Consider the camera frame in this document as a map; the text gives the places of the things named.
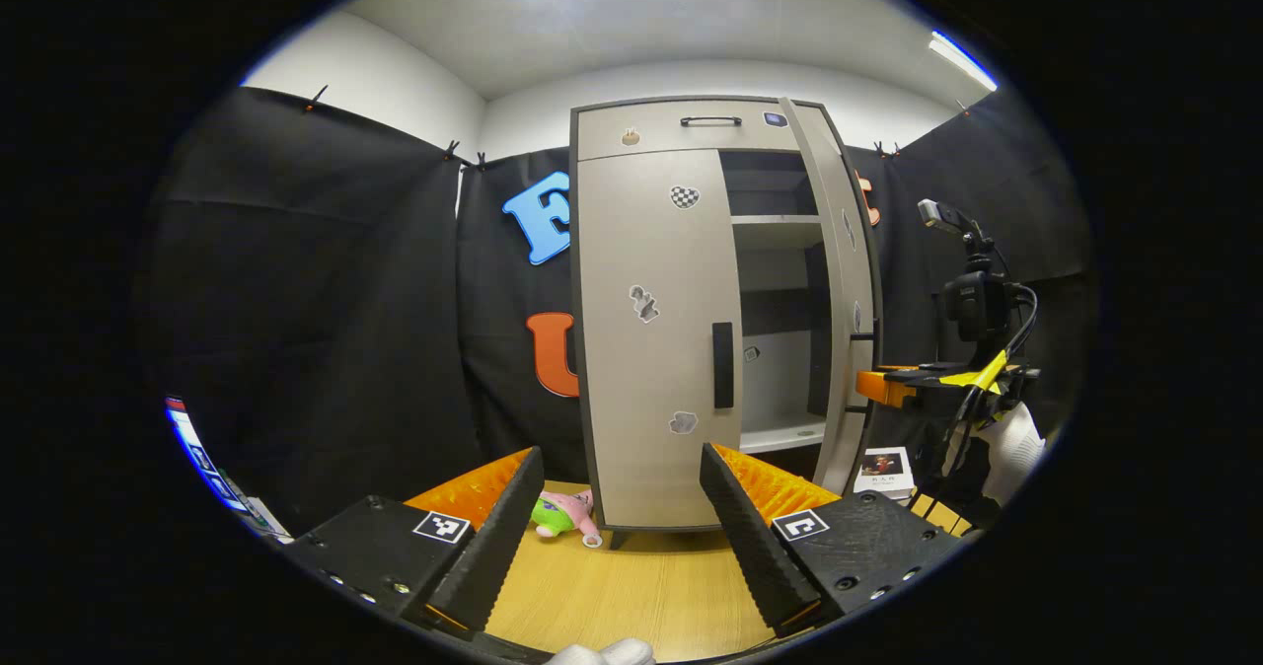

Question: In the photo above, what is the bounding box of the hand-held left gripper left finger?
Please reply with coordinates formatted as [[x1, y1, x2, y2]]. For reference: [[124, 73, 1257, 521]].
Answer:
[[284, 445, 547, 636]]

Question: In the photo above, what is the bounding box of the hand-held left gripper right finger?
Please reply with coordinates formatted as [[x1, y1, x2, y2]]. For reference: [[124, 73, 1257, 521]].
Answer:
[[698, 441, 966, 639]]

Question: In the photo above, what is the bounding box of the beige double-door shoe cabinet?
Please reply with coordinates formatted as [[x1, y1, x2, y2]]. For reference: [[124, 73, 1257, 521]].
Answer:
[[569, 96, 884, 533]]

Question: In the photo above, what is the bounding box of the beige cabinet door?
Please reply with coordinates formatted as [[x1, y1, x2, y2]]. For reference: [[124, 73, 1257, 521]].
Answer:
[[575, 149, 746, 531], [780, 98, 882, 496]]

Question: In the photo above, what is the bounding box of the white cabinet shelf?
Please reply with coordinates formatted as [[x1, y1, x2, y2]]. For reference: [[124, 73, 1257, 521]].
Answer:
[[730, 215, 826, 251], [739, 418, 829, 455]]

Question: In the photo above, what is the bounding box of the beige cabinet drawer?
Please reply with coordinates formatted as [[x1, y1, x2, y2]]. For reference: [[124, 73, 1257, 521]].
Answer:
[[576, 100, 793, 162]]

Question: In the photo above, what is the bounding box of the pink and green plush toy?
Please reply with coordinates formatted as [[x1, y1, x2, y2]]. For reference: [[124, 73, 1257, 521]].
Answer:
[[531, 489, 604, 549]]

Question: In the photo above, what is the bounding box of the stack of books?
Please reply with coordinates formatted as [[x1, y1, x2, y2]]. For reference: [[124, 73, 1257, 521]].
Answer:
[[854, 446, 915, 504]]

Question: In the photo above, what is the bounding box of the narrow ceiling light panel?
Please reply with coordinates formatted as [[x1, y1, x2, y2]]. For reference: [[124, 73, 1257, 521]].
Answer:
[[928, 32, 998, 92]]

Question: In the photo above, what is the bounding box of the printed paper sheet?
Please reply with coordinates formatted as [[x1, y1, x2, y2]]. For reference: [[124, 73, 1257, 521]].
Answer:
[[165, 397, 289, 545]]

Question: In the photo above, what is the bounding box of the black backdrop cloth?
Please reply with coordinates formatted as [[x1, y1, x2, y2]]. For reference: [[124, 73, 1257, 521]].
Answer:
[[138, 83, 1096, 538]]

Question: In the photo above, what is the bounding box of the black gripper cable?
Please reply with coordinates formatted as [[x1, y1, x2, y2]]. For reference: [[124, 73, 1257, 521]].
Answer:
[[928, 285, 1040, 523]]

